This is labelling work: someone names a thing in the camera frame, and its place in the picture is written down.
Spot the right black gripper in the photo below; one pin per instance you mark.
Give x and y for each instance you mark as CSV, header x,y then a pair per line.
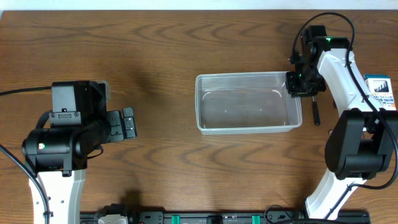
x,y
298,84

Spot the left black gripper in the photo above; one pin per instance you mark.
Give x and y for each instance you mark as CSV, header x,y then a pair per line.
x,y
115,125

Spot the small claw hammer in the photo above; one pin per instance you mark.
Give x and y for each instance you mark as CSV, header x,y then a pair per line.
x,y
316,116

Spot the clear plastic storage container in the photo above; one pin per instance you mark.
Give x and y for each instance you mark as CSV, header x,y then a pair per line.
x,y
245,103

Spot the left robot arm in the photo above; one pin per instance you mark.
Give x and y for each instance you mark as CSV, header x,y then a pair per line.
x,y
57,150

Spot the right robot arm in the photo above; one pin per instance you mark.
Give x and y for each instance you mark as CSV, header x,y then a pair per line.
x,y
364,138

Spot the blue white cardboard box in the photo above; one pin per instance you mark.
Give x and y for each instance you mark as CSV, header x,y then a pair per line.
x,y
381,88

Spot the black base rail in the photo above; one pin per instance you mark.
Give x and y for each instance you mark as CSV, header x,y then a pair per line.
x,y
117,213

